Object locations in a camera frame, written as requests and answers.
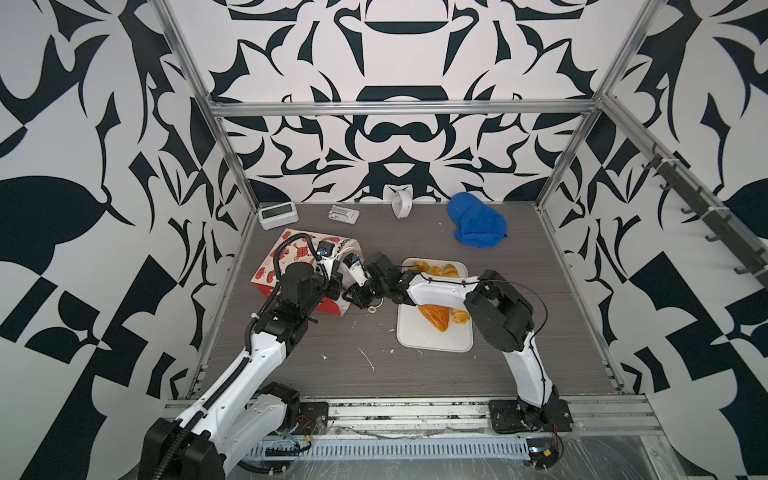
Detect red white paper bag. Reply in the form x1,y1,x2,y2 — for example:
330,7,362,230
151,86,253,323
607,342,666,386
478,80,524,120
250,228,364,316

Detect pale twisted fake bread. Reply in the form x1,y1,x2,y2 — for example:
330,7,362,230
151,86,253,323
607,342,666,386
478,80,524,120
429,264,460,278

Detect brown triangular fake pastry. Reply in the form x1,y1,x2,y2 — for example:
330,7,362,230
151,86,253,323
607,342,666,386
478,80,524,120
418,305,451,332

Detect yellow fake bread bun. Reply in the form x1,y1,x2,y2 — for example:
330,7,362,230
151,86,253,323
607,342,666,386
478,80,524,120
412,261,431,273

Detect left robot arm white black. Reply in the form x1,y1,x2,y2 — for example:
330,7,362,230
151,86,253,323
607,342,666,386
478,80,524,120
138,261,342,479

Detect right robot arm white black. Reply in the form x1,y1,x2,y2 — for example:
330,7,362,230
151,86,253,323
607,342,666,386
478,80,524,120
343,252,559,422

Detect white plastic tray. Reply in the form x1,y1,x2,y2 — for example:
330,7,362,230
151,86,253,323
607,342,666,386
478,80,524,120
395,257,475,353

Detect white digital clock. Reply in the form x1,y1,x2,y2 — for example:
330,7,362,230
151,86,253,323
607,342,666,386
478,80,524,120
258,201,299,231

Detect blue cap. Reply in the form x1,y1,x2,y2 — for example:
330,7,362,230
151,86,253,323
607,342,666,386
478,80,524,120
447,192,507,248

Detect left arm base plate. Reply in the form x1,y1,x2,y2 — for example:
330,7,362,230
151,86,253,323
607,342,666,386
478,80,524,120
242,400,331,437

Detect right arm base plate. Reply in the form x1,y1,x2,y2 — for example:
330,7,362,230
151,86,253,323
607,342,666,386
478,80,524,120
488,398,573,434

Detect black corrugated cable hose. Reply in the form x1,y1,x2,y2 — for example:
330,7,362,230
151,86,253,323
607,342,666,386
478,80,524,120
149,232,328,480

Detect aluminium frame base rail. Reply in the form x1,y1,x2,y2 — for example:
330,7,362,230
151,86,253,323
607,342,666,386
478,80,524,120
146,392,667,463

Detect grey wall hook rail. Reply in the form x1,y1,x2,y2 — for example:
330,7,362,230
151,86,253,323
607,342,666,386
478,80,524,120
640,143,767,286

